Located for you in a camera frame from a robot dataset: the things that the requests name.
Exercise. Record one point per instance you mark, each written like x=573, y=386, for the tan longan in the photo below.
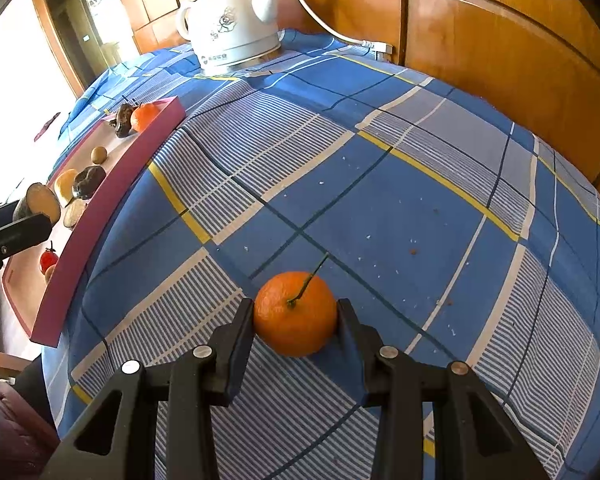
x=50, y=272
x=99, y=155

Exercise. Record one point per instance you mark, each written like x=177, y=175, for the wooden panelled wardrobe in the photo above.
x=480, y=35

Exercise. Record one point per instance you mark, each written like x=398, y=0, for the white ceramic electric kettle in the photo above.
x=225, y=25

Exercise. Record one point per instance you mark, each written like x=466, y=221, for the pale yellow lemon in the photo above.
x=64, y=185

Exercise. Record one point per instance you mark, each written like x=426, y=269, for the pink rectangular tray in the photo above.
x=105, y=200

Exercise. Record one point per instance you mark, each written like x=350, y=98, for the small orange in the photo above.
x=145, y=116

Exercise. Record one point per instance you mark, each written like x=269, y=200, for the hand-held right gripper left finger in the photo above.
x=237, y=355

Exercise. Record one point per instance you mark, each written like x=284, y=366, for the round wood log piece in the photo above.
x=37, y=202

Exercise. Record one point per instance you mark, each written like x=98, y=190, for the red cherry tomato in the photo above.
x=48, y=260

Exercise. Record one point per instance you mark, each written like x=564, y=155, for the maroon leather seat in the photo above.
x=10, y=430

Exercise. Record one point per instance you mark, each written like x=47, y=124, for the dark chocolate pastry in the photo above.
x=124, y=120

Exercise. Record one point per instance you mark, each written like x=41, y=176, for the wooden framed doorway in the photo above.
x=87, y=35

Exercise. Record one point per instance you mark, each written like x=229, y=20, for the dark brown lumpy chunk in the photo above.
x=89, y=181

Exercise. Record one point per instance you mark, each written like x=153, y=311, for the orange with stem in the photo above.
x=292, y=330

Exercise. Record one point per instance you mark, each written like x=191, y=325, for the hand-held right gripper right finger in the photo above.
x=352, y=355

